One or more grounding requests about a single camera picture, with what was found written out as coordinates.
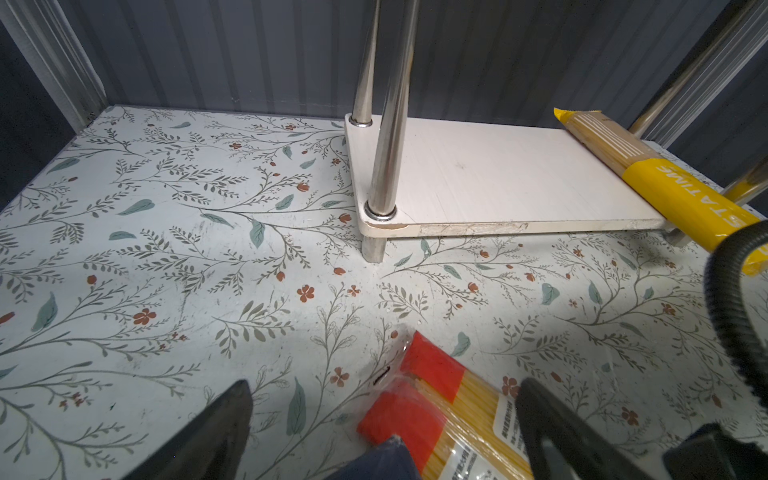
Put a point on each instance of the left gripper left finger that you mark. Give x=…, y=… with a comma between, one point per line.
x=210, y=446

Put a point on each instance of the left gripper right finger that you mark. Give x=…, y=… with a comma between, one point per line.
x=560, y=445

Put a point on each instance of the yellow Pastatime spaghetti bag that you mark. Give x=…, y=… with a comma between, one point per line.
x=689, y=204

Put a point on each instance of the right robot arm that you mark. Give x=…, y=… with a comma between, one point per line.
x=710, y=453

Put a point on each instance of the white two-tier shelf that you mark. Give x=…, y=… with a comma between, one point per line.
x=419, y=178

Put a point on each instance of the red-ended spaghetti bag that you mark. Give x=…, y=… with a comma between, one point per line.
x=454, y=424

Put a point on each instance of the blue Barilla rigatoni box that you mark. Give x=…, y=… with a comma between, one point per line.
x=390, y=460

